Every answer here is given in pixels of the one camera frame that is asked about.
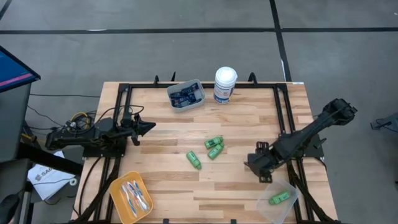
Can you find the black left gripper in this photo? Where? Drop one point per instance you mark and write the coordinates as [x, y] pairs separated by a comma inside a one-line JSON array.
[[127, 128]]

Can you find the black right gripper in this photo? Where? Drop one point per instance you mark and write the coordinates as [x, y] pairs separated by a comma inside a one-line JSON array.
[[275, 157]]

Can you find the green travel bottle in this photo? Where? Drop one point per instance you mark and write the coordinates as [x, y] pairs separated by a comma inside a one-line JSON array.
[[279, 198], [194, 160], [215, 151], [213, 142]]

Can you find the white and blue toothbrush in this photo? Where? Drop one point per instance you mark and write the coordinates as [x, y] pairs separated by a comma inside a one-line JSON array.
[[129, 200], [141, 194], [136, 196]]

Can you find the white disinfecting wipes canister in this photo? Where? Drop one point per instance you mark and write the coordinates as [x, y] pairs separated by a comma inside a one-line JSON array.
[[226, 76]]

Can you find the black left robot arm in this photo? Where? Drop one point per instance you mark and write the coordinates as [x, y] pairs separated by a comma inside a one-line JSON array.
[[77, 138]]

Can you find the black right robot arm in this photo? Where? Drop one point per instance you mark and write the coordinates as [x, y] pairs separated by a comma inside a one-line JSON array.
[[311, 130]]

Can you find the clear plastic container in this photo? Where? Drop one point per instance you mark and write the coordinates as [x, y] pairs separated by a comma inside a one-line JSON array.
[[264, 211]]

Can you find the grey plastic bin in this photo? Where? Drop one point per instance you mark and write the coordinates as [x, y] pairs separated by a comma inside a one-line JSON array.
[[182, 86]]

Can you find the yellow plastic tray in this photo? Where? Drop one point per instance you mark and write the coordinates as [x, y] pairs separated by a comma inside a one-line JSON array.
[[116, 193]]

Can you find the white table sticker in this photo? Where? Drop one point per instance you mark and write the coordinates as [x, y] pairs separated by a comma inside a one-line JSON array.
[[297, 83]]

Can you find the black metal beam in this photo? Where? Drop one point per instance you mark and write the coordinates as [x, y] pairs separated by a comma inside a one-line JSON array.
[[46, 158]]

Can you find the white printed paper bag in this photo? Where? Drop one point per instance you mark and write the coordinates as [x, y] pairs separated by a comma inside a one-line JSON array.
[[46, 183]]

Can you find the blue screen monitor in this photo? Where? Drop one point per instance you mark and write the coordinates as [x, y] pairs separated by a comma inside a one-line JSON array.
[[12, 71]]

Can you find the black metal table frame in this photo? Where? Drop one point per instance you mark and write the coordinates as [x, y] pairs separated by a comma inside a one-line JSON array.
[[248, 85]]

